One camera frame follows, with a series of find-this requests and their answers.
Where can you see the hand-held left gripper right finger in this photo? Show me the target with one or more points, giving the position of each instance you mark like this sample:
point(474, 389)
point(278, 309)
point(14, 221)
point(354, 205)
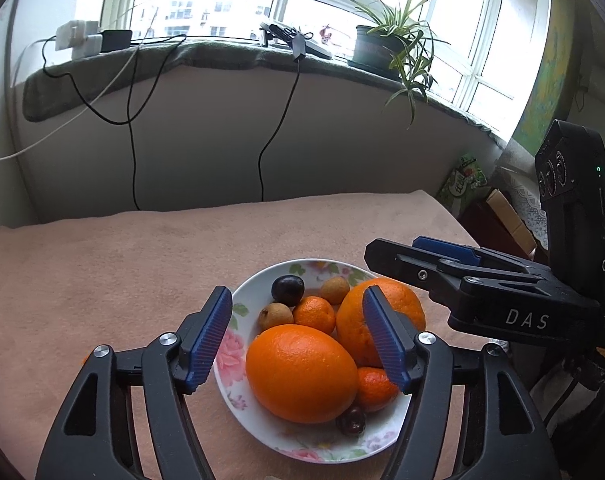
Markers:
point(382, 340)

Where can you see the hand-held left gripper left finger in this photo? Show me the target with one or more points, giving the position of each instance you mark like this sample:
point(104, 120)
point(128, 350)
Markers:
point(212, 335)

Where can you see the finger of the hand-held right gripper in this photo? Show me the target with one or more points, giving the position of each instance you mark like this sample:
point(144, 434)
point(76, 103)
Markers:
point(447, 249)
point(397, 262)

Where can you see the large orange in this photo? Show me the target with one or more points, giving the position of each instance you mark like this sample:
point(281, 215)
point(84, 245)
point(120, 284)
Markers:
point(352, 320)
point(297, 370)

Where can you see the small mandarin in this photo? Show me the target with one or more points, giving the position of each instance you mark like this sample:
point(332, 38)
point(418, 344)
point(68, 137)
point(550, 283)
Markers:
point(375, 390)
point(315, 315)

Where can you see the brown longan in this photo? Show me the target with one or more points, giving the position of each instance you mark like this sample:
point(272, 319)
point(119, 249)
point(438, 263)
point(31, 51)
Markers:
point(335, 290)
point(272, 316)

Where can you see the dark grape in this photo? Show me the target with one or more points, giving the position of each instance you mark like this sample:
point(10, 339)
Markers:
point(287, 290)
point(351, 421)

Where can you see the floral white plate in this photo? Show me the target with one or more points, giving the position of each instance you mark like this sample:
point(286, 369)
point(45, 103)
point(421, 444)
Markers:
point(282, 435)

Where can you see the white lace cloth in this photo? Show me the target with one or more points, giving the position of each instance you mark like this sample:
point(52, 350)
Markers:
point(524, 195)

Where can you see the cardboard box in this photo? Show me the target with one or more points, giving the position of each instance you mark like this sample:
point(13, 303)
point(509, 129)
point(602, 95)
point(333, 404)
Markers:
point(507, 215)

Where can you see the green snack bag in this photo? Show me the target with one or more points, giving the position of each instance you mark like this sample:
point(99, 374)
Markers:
point(462, 182)

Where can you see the pink towel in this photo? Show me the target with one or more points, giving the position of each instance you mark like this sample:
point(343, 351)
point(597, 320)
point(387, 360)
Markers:
point(107, 270)

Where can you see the yellow green curtain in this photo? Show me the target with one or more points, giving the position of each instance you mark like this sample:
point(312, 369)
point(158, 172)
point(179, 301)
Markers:
point(547, 70)

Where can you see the green spider plant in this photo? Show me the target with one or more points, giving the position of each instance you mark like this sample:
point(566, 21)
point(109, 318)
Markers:
point(407, 55)

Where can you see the dark plant pot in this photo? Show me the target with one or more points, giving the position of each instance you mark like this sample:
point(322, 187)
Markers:
point(375, 50)

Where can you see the small black adapter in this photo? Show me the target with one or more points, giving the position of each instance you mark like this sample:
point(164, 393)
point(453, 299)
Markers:
point(299, 46)

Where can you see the grey windowsill cloth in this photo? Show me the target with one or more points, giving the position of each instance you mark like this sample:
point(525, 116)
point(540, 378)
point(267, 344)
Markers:
point(207, 55)

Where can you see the black power adapter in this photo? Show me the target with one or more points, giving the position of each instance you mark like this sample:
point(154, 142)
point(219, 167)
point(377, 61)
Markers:
point(116, 40)

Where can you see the white charger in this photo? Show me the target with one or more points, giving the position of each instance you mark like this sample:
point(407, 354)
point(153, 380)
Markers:
point(65, 37)
point(88, 40)

